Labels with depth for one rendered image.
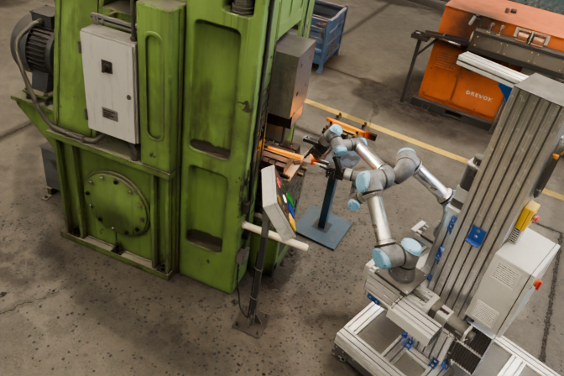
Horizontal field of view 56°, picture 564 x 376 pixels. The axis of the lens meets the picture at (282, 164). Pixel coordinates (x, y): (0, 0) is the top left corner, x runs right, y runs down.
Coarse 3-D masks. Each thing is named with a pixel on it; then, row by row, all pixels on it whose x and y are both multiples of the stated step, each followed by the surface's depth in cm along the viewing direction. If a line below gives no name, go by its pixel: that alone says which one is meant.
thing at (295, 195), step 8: (280, 144) 372; (288, 168) 350; (296, 168) 351; (296, 176) 355; (288, 184) 339; (296, 184) 363; (296, 192) 372; (256, 200) 361; (296, 200) 384; (256, 208) 365; (256, 216) 366; (272, 224) 364
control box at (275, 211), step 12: (264, 168) 302; (264, 180) 293; (276, 180) 292; (264, 192) 284; (276, 192) 281; (264, 204) 277; (276, 204) 275; (276, 216) 279; (288, 216) 289; (276, 228) 285; (288, 228) 285
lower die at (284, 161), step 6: (264, 144) 354; (270, 144) 356; (264, 150) 350; (270, 150) 349; (288, 150) 353; (270, 156) 345; (276, 156) 346; (282, 156) 347; (288, 156) 346; (264, 162) 342; (270, 162) 341; (276, 162) 342; (282, 162) 342; (288, 162) 345; (276, 168) 341; (282, 168) 339
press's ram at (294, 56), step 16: (288, 48) 298; (304, 48) 301; (288, 64) 294; (304, 64) 304; (272, 80) 303; (288, 80) 299; (304, 80) 316; (272, 96) 308; (288, 96) 304; (304, 96) 328; (272, 112) 314; (288, 112) 310
